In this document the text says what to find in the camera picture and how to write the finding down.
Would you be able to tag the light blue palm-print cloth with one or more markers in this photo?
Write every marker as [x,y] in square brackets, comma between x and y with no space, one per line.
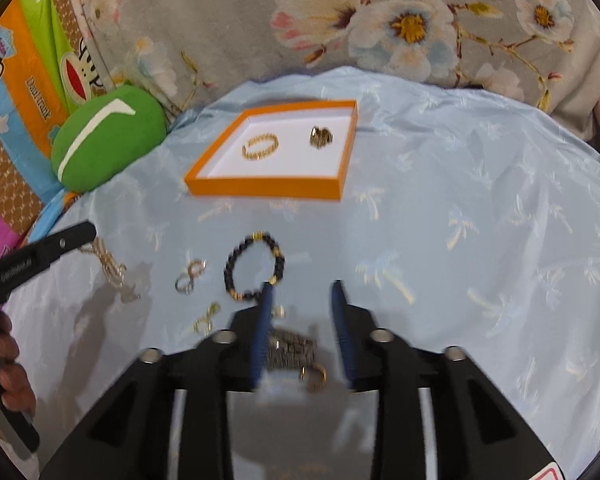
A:
[466,219]

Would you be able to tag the person's left hand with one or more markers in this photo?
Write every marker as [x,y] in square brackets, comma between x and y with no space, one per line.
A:
[17,396]

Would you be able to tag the orange shallow box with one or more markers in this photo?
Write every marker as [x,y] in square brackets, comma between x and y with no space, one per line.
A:
[296,150]

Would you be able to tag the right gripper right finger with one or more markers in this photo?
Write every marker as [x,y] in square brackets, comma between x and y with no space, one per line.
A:
[438,415]

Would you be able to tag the green plush pillow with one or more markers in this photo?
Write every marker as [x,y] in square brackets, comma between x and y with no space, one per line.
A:
[106,135]

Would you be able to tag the colourful cartoon bedsheet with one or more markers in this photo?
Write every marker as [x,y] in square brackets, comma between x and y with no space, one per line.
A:
[46,74]

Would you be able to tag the small gold hoop earring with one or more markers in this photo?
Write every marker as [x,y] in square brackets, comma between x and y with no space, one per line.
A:
[195,268]

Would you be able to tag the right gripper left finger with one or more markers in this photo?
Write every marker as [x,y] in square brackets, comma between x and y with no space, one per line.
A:
[167,413]

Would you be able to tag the grey floral blanket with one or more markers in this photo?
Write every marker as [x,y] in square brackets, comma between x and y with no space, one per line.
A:
[187,53]

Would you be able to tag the gold knot earrings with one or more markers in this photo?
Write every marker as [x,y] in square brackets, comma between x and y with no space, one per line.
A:
[320,137]

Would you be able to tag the gold chain bangle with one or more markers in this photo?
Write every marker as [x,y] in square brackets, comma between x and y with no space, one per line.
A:
[260,146]

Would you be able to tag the silver metal watch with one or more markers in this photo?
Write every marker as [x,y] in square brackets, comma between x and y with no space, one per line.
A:
[288,350]

